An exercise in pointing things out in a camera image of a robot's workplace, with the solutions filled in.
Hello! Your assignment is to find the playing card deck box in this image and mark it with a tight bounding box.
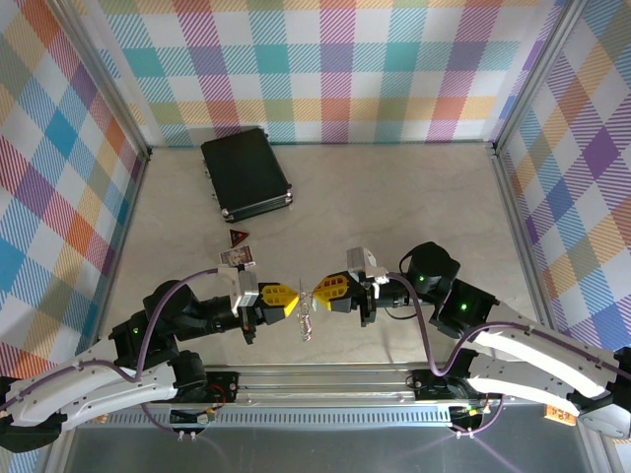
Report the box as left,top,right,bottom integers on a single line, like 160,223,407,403
218,247,257,269

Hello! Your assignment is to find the black ribbed metal-cornered case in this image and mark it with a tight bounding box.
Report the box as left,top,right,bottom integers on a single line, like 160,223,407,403
200,126,295,224

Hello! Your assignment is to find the grey metal plate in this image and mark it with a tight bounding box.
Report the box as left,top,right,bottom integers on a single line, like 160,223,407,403
63,426,593,473

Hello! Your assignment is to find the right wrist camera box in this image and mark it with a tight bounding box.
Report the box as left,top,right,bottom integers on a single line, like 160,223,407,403
345,247,389,286

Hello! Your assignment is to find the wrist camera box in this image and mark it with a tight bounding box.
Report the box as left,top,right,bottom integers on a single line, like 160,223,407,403
216,264,261,321
345,247,389,286

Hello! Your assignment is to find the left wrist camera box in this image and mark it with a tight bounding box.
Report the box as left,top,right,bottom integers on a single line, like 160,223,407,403
216,264,261,321

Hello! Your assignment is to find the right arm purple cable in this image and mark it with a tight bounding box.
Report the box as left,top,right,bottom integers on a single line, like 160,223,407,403
386,274,631,380

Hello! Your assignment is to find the red black wire pair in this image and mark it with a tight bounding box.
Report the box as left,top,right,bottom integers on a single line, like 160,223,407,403
206,382,237,411

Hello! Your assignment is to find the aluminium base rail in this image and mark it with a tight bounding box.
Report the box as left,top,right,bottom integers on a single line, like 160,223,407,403
206,364,558,406

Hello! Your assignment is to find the aluminium frame side rail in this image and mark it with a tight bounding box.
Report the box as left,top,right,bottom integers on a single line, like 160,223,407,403
490,145,617,473
43,147,152,473

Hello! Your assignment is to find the short purple cable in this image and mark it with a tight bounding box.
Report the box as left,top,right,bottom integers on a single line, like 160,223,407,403
137,396,208,440
448,393,507,439

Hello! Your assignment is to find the slotted metal cable duct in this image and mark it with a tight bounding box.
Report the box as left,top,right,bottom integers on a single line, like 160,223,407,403
98,411,453,429

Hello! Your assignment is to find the aluminium frame post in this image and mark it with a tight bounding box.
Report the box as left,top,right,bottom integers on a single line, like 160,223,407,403
53,0,154,159
490,0,588,154

